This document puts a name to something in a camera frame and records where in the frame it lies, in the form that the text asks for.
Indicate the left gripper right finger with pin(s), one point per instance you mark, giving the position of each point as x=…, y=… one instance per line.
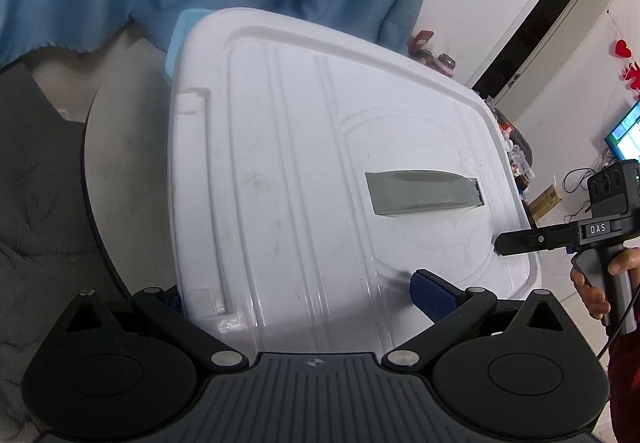
x=454, y=312

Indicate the white plastic bin lid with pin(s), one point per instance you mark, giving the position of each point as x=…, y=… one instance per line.
x=312, y=172

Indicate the person right hand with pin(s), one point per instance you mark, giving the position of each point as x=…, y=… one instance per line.
x=625, y=263

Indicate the television screen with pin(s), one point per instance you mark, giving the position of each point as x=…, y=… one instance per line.
x=624, y=139

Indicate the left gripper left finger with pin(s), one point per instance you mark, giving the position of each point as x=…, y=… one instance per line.
x=162, y=314

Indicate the dark grey sofa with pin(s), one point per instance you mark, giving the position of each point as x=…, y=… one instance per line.
x=48, y=251

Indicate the pink thermos bottle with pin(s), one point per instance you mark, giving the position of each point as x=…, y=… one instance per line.
x=445, y=65

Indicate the red phone stand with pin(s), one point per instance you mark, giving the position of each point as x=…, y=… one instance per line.
x=419, y=42

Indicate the light blue plastic bin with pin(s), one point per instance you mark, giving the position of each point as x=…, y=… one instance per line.
x=186, y=20

